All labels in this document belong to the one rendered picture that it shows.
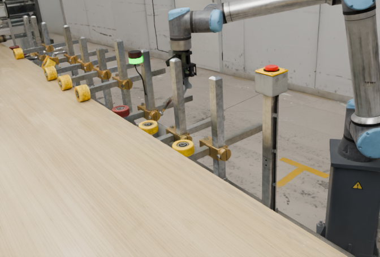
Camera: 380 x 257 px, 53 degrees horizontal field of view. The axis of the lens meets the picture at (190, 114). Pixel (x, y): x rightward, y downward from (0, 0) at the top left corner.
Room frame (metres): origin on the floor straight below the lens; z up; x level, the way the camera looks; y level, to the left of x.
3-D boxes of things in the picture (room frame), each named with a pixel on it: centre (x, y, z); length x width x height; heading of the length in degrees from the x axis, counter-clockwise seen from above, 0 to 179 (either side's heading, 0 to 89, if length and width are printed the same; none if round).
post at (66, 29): (2.51, 0.76, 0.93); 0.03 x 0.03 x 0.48; 35
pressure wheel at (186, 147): (1.24, 0.03, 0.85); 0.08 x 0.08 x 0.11
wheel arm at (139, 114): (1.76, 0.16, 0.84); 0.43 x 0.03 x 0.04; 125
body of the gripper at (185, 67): (1.59, 0.01, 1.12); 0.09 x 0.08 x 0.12; 35
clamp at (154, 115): (1.71, 0.20, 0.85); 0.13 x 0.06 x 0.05; 35
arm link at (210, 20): (1.58, -0.10, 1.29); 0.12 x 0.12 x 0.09; 78
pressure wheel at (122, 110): (1.65, 0.32, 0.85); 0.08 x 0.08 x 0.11
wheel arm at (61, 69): (2.36, 0.62, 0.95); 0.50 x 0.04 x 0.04; 125
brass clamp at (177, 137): (1.51, 0.06, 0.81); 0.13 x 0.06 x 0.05; 35
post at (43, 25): (2.92, 1.05, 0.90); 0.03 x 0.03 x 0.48; 35
